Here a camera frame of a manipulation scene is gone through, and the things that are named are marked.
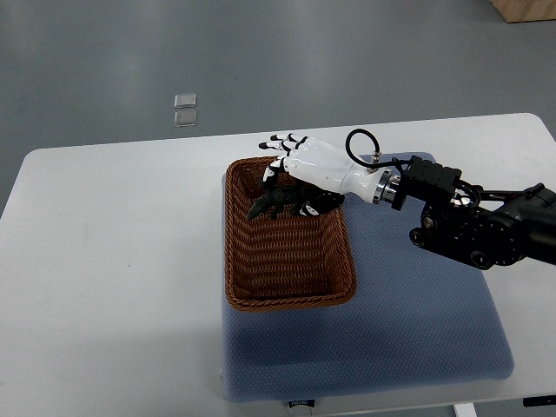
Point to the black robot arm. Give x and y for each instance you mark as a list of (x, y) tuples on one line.
[(466, 223)]

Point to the upper metal floor plate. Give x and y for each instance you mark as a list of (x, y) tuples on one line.
[(185, 100)]

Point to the dark toy crocodile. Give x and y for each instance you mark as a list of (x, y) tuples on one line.
[(278, 199)]

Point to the blue foam cushion mat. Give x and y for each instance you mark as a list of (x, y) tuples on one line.
[(416, 319)]

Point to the brown wicker basket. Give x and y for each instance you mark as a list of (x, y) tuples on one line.
[(284, 262)]

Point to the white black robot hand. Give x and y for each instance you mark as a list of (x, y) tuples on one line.
[(326, 172)]

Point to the wooden box corner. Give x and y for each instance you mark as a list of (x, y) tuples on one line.
[(525, 11)]

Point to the black table control panel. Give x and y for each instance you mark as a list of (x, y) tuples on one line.
[(540, 401)]

